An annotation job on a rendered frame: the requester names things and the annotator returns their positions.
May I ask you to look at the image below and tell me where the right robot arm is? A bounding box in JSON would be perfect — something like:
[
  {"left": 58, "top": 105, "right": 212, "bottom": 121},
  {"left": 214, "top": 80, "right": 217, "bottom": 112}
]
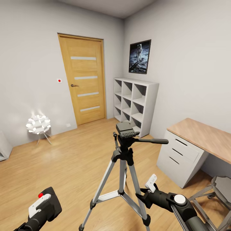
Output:
[{"left": 135, "top": 174, "right": 215, "bottom": 231}]

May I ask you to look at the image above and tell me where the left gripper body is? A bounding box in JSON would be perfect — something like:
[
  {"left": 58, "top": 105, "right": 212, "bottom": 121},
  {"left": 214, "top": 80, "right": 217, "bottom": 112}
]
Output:
[{"left": 29, "top": 204, "right": 55, "bottom": 231}]

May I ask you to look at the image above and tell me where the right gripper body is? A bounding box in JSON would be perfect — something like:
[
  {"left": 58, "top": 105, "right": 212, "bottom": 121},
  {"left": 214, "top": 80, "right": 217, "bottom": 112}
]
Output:
[{"left": 142, "top": 183, "right": 164, "bottom": 209}]

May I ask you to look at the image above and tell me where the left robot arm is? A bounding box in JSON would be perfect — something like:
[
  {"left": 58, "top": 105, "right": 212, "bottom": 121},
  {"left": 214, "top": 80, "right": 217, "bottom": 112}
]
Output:
[{"left": 13, "top": 194, "right": 55, "bottom": 231}]

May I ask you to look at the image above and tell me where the camera tripod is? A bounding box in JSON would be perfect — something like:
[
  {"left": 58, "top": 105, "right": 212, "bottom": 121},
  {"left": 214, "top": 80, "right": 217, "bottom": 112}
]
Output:
[{"left": 79, "top": 121, "right": 169, "bottom": 231}]

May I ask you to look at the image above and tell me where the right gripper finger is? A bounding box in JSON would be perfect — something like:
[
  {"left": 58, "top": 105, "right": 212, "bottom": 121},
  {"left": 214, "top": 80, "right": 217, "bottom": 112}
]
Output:
[
  {"left": 140, "top": 188, "right": 149, "bottom": 193},
  {"left": 135, "top": 194, "right": 145, "bottom": 205}
]

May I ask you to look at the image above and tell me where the digital camera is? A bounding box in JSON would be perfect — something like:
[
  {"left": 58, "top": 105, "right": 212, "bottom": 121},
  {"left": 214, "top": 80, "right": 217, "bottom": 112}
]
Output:
[{"left": 28, "top": 187, "right": 62, "bottom": 222}]

